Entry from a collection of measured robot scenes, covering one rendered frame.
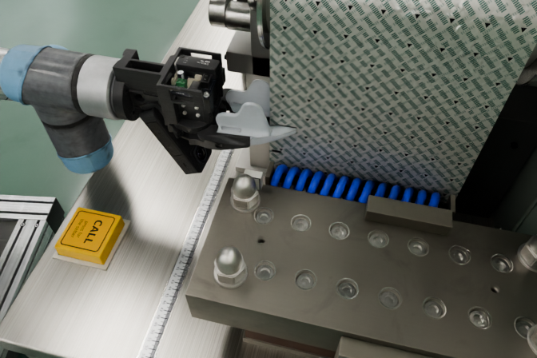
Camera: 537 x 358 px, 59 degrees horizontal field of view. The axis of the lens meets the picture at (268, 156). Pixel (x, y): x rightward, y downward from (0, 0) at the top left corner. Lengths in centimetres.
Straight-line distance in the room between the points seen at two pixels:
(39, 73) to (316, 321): 42
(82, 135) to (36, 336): 26
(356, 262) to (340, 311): 6
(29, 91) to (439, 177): 50
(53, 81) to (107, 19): 228
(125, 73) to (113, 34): 219
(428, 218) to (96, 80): 41
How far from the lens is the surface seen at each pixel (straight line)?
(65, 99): 61
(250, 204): 55
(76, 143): 68
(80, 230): 72
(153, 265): 69
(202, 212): 72
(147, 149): 82
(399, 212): 56
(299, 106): 53
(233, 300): 51
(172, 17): 280
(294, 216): 56
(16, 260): 162
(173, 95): 54
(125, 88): 57
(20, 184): 212
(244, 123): 54
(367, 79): 49
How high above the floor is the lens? 149
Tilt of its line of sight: 49 degrees down
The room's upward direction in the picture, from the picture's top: straight up
